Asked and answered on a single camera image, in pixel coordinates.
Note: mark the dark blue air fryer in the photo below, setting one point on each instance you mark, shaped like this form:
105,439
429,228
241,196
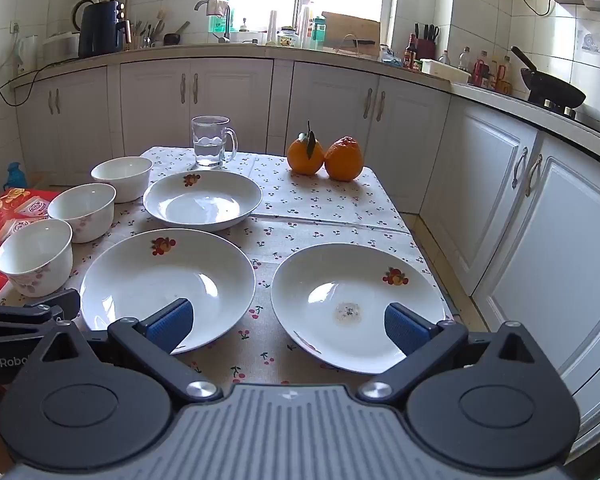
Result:
102,30

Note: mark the red printed box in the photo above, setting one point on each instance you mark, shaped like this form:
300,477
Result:
0,220

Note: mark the blue plastic object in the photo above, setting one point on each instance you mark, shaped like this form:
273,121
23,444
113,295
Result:
16,177

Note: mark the blue and white packet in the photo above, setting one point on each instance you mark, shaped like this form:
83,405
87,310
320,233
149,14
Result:
390,57

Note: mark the clear plastic bottle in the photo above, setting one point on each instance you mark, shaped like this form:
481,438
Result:
463,62

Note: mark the stack of disposable cups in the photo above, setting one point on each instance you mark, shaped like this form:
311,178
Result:
306,25

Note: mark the black gas stove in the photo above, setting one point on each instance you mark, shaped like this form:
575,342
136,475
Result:
587,117

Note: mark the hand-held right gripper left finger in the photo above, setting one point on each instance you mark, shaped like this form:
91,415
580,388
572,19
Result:
172,327

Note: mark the white fruit-print plate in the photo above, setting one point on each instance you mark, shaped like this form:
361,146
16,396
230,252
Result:
165,285
202,205
340,280

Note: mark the white floral bowl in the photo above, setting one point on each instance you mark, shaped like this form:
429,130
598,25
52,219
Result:
125,180
85,215
35,260

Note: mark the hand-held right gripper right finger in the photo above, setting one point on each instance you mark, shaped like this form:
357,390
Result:
405,330

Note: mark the cloth on faucet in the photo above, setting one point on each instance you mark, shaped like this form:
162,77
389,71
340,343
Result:
216,7

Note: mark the red-label oil bottle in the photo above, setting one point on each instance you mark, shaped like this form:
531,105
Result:
479,74

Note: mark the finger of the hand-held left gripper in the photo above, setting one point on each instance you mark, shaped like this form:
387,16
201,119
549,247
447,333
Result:
40,310

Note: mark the teal water bottle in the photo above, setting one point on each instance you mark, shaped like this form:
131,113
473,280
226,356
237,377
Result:
319,32

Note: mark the knife block with knives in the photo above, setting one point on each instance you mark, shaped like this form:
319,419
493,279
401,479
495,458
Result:
425,49

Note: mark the white rice cooker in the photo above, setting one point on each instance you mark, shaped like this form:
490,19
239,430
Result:
60,45

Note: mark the yellow oil bottle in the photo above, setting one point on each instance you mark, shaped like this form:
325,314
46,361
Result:
505,77

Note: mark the wooden cutting board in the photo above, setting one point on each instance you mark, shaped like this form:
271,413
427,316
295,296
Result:
350,25

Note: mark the white plastic tray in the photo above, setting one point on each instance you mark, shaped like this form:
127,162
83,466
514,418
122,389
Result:
442,69

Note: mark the bumpy orange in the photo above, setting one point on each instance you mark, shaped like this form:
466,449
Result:
343,160

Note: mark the black wok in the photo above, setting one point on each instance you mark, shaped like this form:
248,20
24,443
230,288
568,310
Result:
555,87

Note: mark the glass mug with water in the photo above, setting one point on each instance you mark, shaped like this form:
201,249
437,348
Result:
209,150

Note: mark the beige kitchen countertop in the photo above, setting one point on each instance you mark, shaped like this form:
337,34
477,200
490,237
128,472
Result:
180,51

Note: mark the dark sauce bottle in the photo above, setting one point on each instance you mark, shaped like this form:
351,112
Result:
410,55

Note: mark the metal kitchen faucet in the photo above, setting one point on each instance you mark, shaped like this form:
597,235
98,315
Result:
226,25

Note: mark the glass jar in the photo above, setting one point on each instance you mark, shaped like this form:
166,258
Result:
287,39

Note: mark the green dish soap bottle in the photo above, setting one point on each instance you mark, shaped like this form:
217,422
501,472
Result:
215,22

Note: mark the utensil holder with utensils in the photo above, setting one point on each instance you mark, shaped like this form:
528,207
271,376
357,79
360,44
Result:
142,40

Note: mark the orange with leaf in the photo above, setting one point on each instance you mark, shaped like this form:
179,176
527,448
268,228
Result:
302,160

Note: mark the white electric kettle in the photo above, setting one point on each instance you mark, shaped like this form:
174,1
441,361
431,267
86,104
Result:
28,52

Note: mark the small black mortar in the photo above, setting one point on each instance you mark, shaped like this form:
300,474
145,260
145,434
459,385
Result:
172,38

